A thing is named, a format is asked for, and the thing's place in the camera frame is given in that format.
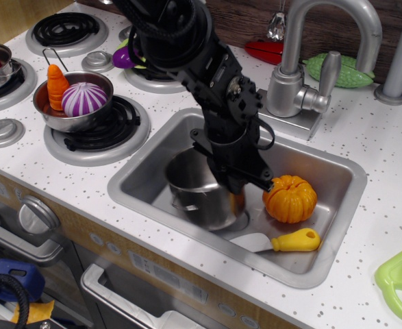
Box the red toy pepper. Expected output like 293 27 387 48
244 41 284 65

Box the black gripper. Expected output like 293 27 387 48
190 125 275 194

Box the silver stove knob front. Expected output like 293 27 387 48
0 119 25 148

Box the silver toy faucet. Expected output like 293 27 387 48
259 1 382 140

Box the front left stove burner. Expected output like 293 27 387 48
0 58 37 111

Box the black braided cable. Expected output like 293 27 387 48
0 273 31 329

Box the green toy bitter gourd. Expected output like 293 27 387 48
302 53 375 88

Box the tall steel pot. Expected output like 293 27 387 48
164 147 245 231

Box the orange toy pumpkin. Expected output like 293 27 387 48
262 175 318 224

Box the silver stove knob back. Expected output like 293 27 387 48
118 25 132 42

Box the orange toy carrot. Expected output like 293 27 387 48
47 64 70 111

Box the purple toy eggplant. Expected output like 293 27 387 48
112 46 143 69

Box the yellow handled toy knife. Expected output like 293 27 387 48
230 228 321 253

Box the silver pole with base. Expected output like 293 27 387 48
373 0 402 106

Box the silver dishwasher door handle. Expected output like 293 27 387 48
81 263 203 328

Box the green toy plate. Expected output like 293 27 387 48
116 39 144 65

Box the steel pan with handle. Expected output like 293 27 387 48
33 64 114 132

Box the front right stove burner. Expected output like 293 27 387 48
44 95 151 167

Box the back left stove burner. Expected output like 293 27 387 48
25 12 108 58

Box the hanging silver utensil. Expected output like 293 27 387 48
266 0 286 42

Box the purple white toy onion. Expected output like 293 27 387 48
62 82 108 117

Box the silver oven door handle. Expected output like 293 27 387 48
0 226 64 267

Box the silver toy sink basin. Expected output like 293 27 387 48
108 108 367 289

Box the blue plastic device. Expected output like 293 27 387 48
0 258 45 302

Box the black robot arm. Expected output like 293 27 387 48
114 1 273 194

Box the silver oven dial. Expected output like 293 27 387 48
18 195 60 235

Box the back right stove burner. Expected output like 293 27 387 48
123 69 186 95

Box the silver stove knob middle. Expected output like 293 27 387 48
81 51 114 73

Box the yellow cloth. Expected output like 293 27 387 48
10 300 55 324

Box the silver stove knob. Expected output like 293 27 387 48
118 25 132 42
81 51 114 73
0 119 25 148

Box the stove burner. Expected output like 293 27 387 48
0 58 37 111
25 12 108 58
123 69 186 95
44 95 151 167

